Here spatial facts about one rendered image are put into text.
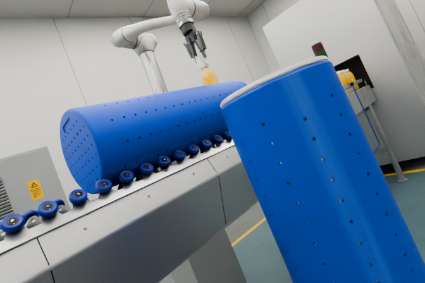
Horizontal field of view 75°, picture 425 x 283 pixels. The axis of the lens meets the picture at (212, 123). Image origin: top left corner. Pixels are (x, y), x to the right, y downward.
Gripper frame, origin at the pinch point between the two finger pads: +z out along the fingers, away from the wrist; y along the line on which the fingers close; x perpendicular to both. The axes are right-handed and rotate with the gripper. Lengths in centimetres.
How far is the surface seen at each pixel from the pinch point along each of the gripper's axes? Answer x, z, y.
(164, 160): -54, 42, 12
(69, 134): -76, 22, -1
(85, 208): -84, 46, 12
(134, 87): 132, -85, -252
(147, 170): -62, 43, 12
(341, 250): -62, 72, 64
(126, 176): -70, 42, 12
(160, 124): -52, 30, 15
